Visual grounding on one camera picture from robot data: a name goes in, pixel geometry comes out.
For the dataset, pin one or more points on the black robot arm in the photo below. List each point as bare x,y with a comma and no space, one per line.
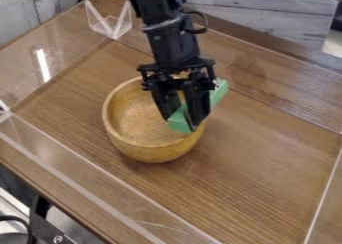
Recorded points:
158,11

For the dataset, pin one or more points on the green rectangular block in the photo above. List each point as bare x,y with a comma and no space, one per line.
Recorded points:
178,120

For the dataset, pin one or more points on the brown wooden bowl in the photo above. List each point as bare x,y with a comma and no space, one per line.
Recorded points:
137,129

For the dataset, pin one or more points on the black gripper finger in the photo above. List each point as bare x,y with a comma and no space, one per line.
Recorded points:
197,95
168,101

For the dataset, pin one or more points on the black metal table leg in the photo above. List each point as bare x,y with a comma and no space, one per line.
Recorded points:
46,233

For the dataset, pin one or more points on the clear acrylic corner bracket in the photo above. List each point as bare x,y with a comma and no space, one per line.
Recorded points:
110,26

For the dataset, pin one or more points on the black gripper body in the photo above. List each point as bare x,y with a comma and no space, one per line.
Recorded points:
178,65

